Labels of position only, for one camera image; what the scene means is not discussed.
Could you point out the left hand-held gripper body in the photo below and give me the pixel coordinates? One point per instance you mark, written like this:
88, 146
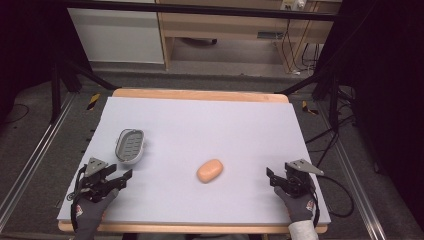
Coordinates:
94, 181

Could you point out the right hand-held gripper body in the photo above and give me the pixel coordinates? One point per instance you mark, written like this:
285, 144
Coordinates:
299, 178

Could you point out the grey soap dish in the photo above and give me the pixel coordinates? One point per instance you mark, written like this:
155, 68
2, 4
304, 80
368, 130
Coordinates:
130, 146

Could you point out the orange soap bar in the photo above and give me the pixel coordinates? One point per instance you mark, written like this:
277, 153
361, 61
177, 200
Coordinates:
209, 170

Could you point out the person's right hand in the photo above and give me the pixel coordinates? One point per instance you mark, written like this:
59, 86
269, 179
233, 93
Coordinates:
297, 205

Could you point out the person's left hand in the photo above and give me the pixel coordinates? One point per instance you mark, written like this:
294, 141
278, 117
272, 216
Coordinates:
90, 213

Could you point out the yellow black floor marker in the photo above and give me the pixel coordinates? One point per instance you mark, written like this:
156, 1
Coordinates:
308, 108
93, 101

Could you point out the white table mat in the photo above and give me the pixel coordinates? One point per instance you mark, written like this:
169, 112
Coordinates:
200, 150

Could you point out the wooden table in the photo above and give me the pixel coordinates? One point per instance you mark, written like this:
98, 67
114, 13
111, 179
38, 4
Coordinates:
200, 95

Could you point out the white cabinet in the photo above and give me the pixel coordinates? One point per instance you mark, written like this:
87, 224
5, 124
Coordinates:
116, 35

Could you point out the wooden desk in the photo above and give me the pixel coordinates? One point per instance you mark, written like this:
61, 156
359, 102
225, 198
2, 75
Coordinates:
240, 30

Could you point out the white power strip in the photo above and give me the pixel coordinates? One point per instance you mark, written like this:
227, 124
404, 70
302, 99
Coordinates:
293, 4

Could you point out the metal floor rail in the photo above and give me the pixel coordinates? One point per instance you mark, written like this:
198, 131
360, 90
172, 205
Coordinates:
33, 156
361, 190

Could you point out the black metal frame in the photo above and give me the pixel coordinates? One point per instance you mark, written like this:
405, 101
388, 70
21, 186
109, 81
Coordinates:
200, 8

